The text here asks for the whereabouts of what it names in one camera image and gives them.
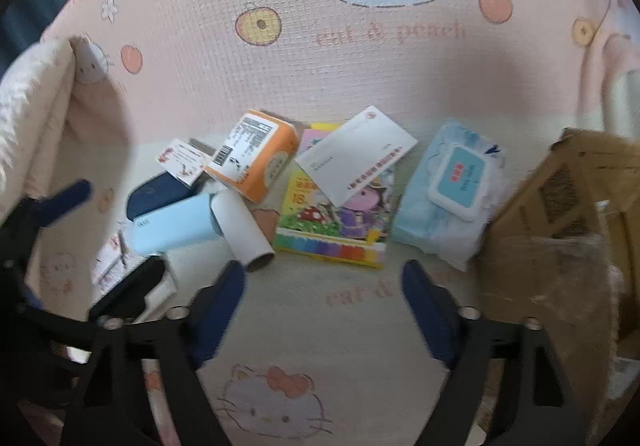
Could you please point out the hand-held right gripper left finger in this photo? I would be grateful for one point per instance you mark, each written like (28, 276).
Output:
(222, 301)

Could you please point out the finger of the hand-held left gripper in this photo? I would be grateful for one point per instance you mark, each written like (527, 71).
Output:
(65, 200)
(132, 283)

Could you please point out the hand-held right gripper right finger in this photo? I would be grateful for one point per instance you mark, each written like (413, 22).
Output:
(425, 306)

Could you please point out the blue wet wipes pack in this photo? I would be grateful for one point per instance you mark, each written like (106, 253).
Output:
(440, 226)

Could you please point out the orange and white carton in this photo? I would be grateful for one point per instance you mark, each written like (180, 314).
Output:
(260, 166)

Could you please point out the brown cardboard box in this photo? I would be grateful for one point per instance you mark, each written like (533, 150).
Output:
(550, 206)

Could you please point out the flat white box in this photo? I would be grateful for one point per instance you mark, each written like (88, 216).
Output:
(107, 266)

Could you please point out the white cardboard tube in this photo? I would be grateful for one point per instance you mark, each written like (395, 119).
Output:
(240, 231)

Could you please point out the pink quilted blanket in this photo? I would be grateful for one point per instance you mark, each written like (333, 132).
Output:
(35, 116)

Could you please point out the dark blue case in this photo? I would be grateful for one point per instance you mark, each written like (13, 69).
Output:
(155, 196)

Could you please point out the small white red card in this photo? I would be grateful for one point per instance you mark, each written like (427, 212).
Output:
(180, 161)

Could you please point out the white envelope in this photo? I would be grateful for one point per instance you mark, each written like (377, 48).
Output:
(350, 156)

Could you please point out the pink cat printed mat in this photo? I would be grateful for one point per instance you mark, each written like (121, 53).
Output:
(350, 76)

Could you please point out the pink trimmed printed pillow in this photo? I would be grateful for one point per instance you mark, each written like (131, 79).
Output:
(617, 66)

